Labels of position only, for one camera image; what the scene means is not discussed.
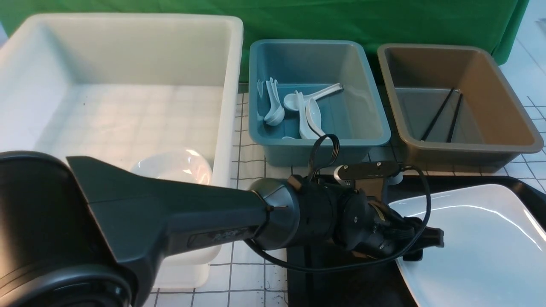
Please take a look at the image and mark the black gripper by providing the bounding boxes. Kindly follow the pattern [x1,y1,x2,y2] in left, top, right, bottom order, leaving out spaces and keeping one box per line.
[350,179,444,262]

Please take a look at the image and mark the large white square plate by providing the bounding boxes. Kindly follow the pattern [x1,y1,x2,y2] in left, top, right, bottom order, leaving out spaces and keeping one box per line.
[396,184,546,307]

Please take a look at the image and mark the black chopstick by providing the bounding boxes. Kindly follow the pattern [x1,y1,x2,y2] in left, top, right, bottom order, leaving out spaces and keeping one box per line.
[446,93,464,142]
[421,87,455,142]

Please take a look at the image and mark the white soup spoon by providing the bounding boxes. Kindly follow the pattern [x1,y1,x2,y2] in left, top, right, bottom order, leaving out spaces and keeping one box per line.
[305,98,326,137]

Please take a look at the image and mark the small white bowl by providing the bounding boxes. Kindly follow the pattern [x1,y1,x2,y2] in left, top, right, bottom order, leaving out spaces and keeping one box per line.
[130,148,212,185]

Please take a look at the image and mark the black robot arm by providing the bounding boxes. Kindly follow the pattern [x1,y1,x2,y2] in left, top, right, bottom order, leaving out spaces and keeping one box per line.
[1,151,444,307]

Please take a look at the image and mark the black serving tray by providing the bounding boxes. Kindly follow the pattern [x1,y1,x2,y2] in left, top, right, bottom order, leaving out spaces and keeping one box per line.
[287,176,546,307]

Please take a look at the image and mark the brown plastic bin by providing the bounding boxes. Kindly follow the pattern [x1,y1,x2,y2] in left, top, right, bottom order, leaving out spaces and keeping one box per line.
[377,43,544,171]

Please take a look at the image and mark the white spoon centre front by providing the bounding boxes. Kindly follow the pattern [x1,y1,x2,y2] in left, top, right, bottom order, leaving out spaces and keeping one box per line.
[295,91,319,140]

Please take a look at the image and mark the white spoon leaning left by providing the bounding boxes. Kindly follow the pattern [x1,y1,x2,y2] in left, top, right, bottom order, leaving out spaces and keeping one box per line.
[264,77,285,126]

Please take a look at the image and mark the teal plastic bin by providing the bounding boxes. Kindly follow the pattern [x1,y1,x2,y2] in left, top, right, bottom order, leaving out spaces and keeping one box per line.
[248,39,391,167]

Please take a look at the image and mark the white fork in teal bin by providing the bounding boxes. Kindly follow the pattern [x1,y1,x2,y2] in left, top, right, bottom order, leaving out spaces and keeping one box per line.
[257,78,264,121]

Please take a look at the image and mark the green cloth backdrop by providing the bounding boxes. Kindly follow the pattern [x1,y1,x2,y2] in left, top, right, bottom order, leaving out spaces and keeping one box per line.
[0,0,528,82]

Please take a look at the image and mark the large white plastic bin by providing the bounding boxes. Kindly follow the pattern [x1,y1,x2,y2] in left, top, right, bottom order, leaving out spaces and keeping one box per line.
[0,13,244,290]

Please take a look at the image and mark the white spoon long handle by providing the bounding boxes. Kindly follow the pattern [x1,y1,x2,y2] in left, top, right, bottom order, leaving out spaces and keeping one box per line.
[282,83,343,112]

